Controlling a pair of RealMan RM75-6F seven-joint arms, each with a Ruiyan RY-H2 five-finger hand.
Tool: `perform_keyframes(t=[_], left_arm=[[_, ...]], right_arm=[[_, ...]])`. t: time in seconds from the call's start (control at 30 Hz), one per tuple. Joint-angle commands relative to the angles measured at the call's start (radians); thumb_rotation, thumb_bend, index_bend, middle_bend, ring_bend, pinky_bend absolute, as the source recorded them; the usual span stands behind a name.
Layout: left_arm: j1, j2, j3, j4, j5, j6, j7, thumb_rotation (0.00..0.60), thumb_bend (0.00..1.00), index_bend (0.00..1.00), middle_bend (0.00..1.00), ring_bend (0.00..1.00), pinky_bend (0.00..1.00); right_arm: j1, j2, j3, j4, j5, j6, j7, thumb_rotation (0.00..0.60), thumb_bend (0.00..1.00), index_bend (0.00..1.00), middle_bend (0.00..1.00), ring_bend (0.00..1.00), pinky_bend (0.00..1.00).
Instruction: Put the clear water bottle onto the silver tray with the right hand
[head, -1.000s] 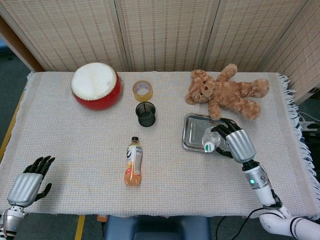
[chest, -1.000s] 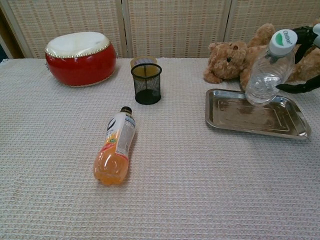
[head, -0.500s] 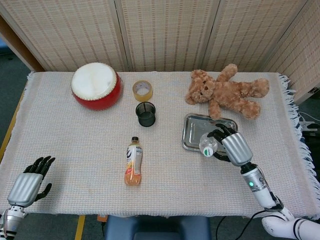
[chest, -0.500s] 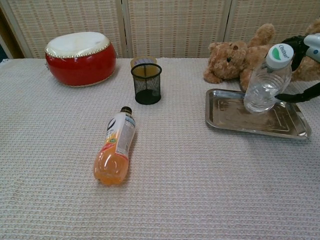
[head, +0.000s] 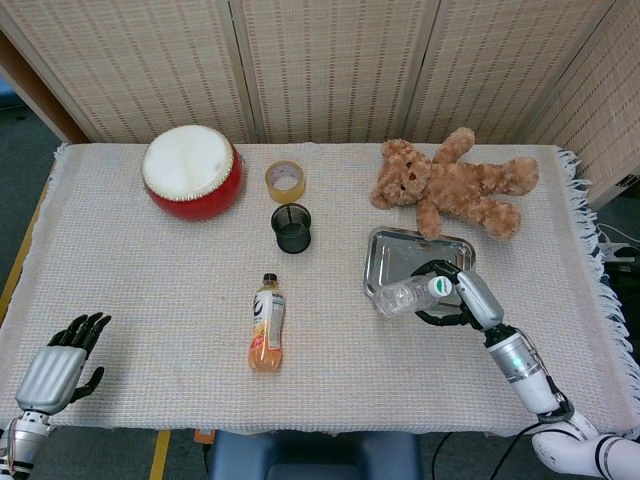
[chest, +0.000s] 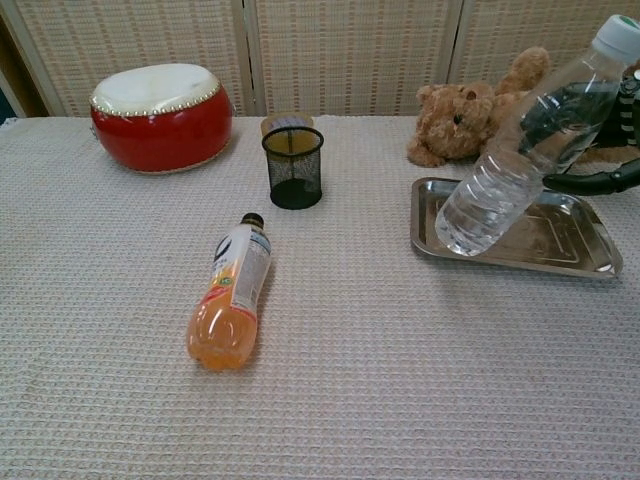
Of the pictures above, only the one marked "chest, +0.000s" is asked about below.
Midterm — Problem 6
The black mesh pen holder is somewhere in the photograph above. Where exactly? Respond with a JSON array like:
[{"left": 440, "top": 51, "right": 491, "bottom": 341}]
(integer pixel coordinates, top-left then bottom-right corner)
[{"left": 261, "top": 125, "right": 326, "bottom": 210}]

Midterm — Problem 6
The white woven tablecloth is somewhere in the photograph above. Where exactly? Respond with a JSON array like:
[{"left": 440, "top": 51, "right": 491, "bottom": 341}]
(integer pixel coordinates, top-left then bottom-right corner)
[{"left": 0, "top": 114, "right": 640, "bottom": 480}]

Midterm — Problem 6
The red drum with white skin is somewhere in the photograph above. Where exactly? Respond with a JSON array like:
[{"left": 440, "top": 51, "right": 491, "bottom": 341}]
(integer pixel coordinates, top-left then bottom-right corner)
[{"left": 89, "top": 63, "right": 234, "bottom": 175}]

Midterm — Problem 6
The brown teddy bear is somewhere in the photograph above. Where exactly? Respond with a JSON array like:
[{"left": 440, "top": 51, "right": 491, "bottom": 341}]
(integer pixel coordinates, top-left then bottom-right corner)
[{"left": 406, "top": 45, "right": 640, "bottom": 177}]

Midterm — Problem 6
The stainless steel tray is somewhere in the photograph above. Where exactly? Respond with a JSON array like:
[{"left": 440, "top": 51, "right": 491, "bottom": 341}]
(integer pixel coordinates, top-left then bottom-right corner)
[{"left": 409, "top": 176, "right": 625, "bottom": 280}]

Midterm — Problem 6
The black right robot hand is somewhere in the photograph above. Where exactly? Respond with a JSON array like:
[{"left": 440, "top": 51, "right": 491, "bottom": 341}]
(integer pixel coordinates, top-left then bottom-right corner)
[{"left": 519, "top": 69, "right": 640, "bottom": 196}]

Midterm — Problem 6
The small transparent water bottle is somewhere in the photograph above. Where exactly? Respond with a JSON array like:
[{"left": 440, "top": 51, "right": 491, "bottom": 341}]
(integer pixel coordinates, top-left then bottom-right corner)
[{"left": 434, "top": 14, "right": 640, "bottom": 258}]

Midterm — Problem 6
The orange juice bottle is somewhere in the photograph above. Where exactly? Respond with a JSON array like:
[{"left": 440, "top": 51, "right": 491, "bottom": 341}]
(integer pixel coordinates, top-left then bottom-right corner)
[{"left": 186, "top": 212, "right": 274, "bottom": 373}]

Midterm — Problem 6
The woven folding screen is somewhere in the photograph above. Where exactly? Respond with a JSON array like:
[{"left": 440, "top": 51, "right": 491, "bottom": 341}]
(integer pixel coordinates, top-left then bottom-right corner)
[{"left": 0, "top": 0, "right": 640, "bottom": 119}]

